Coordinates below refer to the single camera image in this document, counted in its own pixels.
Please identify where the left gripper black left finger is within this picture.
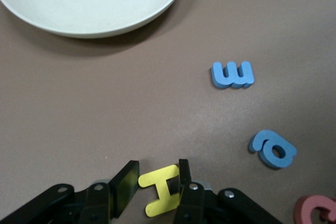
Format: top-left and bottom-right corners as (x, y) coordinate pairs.
(78, 160), (140, 224)

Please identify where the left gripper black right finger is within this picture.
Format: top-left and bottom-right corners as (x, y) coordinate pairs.
(173, 158), (205, 224)

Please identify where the yellow foam capital H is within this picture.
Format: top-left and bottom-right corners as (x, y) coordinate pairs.
(138, 164), (184, 218)

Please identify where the blue foam lowercase a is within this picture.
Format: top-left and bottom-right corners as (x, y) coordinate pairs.
(248, 129), (298, 169)

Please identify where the pink foam capital Q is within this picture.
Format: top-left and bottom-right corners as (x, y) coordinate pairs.
(293, 195), (336, 224)

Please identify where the blue foam lowercase m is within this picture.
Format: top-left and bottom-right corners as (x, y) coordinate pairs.
(211, 60), (255, 90)

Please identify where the brown table cover mat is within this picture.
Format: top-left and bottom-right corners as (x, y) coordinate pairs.
(0, 0), (336, 224)

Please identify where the cream white plate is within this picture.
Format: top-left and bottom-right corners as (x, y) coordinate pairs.
(0, 0), (190, 39)

